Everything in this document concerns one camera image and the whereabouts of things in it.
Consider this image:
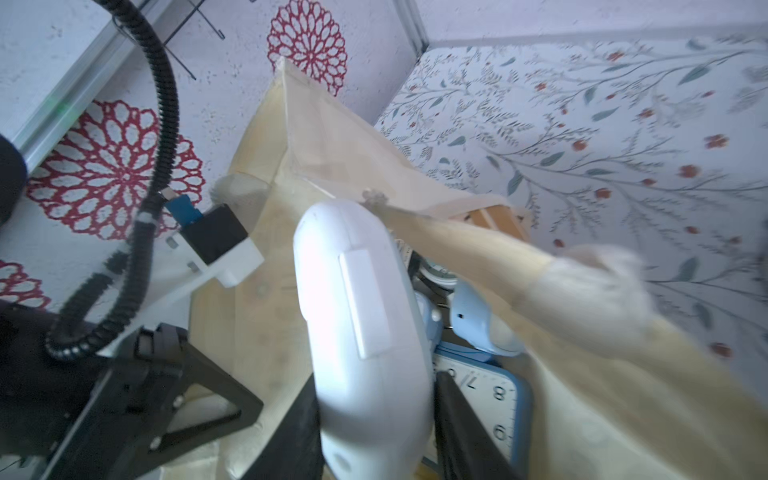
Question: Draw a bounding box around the white twin bell alarm clock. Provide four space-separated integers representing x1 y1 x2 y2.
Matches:
418 257 458 291

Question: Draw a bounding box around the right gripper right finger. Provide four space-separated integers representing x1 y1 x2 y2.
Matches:
434 371 520 480

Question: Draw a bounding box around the beige canvas tote bag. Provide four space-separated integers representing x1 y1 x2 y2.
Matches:
167 60 767 479

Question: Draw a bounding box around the black wire wall rack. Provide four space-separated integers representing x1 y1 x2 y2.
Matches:
135 1 272 87

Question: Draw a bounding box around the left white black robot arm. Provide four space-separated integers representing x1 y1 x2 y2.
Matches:
1 1 263 479

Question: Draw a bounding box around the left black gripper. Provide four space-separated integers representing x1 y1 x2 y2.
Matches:
1 301 263 479

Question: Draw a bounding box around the light blue square alarm clock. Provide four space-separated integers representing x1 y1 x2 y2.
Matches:
449 280 526 357

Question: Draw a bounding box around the large blue square alarm clock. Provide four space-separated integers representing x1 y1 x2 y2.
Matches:
433 342 533 479

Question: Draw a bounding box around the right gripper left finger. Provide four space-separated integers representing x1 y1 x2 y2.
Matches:
243 375 325 480

